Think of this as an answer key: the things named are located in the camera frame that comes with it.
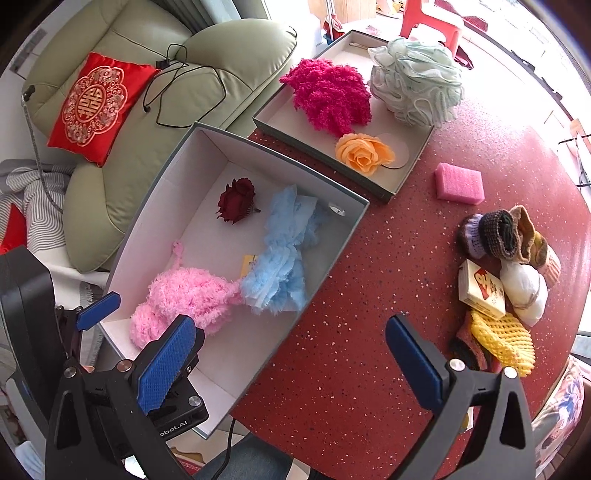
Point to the wooden cabinet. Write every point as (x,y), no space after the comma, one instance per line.
(341,7)

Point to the yellow foam fruit net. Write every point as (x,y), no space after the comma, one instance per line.
(503,344)

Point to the green leather sofa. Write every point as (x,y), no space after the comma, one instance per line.
(221,60)

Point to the dark red cloth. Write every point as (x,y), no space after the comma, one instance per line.
(464,57)

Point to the white cloth ball with twine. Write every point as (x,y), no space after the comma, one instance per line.
(524,290)

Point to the brown knit rolled sock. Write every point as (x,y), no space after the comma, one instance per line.
(498,230)

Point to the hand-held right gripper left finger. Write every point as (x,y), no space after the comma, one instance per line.
(166,364)

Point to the deep grey cardboard box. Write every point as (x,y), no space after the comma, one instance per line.
(194,184)

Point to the wall outlet strip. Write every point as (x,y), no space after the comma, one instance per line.
(27,53)

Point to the plain red cushion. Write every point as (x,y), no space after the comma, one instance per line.
(11,230)

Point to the red and blue broom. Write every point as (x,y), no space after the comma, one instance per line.
(332,25)

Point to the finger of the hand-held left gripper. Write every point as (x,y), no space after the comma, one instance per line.
(99,311)

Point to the black metal rack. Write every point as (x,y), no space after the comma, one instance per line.
(577,147)

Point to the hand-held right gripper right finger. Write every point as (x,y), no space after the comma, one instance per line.
(415,364)

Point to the round beige pad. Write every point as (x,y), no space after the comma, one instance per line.
(401,150)

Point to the blue jeans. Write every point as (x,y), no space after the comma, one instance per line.
(249,461)

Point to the magenta fluffy chenille cloth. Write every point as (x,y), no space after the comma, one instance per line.
(328,92)

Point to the red plastic chair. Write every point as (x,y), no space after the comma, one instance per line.
(429,18)

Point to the red and cream packet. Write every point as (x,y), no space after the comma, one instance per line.
(482,288)

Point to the pink fluffy chenille cloth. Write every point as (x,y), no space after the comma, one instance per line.
(184,295)

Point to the shallow grey box tray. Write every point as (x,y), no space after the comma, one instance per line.
(318,147)

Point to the pink knit pouch black rim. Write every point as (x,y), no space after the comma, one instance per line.
(461,348)

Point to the grey striped white blanket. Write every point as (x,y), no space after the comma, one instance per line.
(37,194)

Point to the purple knit sock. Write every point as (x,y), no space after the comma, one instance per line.
(471,240)

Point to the mint mesh bath loofah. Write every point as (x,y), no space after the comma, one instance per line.
(415,83)

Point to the light blue fluffy cloth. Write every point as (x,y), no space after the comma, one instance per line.
(286,249)

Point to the pink rectangular sponge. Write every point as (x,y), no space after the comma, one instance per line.
(459,182)

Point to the orange fabric rose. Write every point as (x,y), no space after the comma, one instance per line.
(362,154)

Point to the red embroidered cushion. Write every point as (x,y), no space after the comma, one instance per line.
(101,106)

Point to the dark red fabric rose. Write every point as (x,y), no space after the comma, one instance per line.
(238,198)

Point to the floral cushion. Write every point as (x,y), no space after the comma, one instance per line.
(558,415)

